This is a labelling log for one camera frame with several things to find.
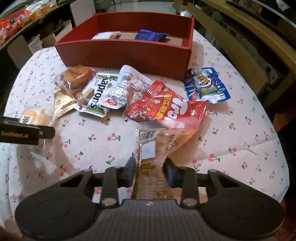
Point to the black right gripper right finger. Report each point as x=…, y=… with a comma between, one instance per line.
x=185, y=179

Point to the orange mooncake packet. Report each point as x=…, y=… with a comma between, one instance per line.
x=74, y=79

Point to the white pouch snack packet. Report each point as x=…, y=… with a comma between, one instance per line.
x=128, y=89

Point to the blue snack bag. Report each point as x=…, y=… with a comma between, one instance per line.
x=203, y=84

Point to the gold foil snack packet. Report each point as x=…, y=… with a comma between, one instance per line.
x=63, y=102

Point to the white wrapper in box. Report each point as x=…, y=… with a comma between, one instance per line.
x=106, y=35

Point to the Kaprons wafer packet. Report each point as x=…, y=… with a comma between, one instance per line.
x=88, y=101

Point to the dark blue packet in box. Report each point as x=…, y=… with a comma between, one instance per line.
x=147, y=35

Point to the brown pastry clear packet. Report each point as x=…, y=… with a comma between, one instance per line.
x=155, y=144

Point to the red chips bag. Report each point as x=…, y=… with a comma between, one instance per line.
x=161, y=104

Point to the red cardboard box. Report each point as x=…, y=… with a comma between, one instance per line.
x=156, y=58

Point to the white round bun packet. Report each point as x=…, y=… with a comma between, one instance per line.
x=37, y=115

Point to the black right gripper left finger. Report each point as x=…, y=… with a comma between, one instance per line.
x=115, y=178

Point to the cherry print tablecloth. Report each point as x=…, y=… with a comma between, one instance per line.
x=236, y=136

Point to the cluttered side shelf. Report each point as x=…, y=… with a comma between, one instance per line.
x=41, y=18

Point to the wooden bench frame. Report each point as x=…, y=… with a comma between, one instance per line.
x=262, y=56

